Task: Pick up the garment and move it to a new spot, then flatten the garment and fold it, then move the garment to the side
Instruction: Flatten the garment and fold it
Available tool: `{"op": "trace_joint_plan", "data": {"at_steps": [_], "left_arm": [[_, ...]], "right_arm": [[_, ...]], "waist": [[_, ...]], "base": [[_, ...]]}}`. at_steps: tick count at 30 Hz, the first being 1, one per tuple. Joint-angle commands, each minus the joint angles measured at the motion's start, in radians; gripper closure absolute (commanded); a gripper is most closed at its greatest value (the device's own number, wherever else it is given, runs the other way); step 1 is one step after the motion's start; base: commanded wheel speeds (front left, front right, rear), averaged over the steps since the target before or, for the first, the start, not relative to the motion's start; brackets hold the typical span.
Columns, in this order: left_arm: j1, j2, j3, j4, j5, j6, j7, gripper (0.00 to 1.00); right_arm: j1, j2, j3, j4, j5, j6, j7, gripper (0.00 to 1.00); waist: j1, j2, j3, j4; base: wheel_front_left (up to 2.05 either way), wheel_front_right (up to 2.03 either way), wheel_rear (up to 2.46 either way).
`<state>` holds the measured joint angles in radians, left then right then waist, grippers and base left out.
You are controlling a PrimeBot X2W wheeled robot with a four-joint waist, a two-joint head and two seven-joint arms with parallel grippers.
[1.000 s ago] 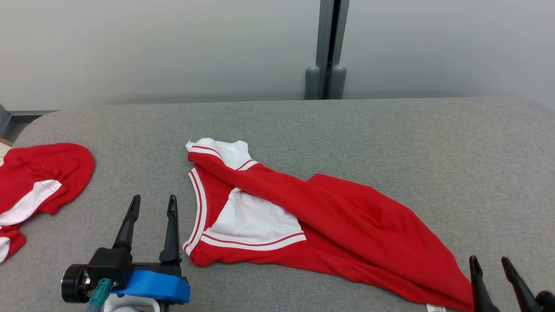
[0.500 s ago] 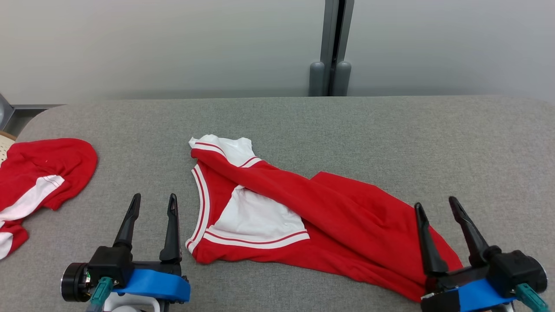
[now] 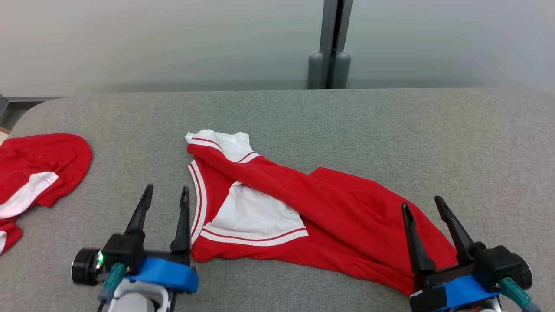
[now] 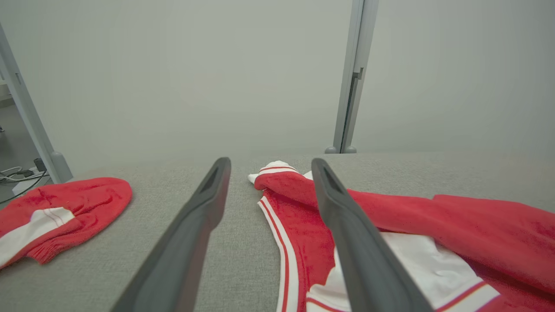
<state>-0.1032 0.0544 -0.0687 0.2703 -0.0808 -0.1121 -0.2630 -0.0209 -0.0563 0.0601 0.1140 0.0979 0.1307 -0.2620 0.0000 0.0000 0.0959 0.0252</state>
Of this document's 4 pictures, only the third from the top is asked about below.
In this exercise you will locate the red printed jersey shirt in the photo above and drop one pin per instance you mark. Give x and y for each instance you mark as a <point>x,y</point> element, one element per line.
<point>347,208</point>

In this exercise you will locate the grey cylindrical post foot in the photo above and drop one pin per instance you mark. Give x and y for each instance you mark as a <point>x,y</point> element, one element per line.
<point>315,71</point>
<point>341,71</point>

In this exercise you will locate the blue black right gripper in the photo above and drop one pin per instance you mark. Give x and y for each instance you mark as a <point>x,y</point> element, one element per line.
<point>451,290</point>

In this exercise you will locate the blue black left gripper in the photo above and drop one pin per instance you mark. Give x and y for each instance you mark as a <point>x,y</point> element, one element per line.
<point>169,275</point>

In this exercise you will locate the red shorts white trim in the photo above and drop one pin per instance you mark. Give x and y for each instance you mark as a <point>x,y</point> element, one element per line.
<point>52,156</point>

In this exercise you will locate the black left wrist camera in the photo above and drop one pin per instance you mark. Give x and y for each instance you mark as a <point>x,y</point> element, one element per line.
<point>123,253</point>

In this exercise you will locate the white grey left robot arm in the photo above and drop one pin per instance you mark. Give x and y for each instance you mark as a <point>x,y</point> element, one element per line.
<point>134,303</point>

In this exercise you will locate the grey partition post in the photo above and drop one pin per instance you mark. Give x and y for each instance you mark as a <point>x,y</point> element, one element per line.
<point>334,30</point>

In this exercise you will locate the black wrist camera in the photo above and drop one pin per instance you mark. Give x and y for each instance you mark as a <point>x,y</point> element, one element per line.
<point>494,264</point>
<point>123,253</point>

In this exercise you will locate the grey metal leg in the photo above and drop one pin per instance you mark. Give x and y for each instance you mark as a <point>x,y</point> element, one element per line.
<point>3,106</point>

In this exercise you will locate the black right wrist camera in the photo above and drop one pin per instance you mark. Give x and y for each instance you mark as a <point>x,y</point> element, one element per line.
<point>494,264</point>

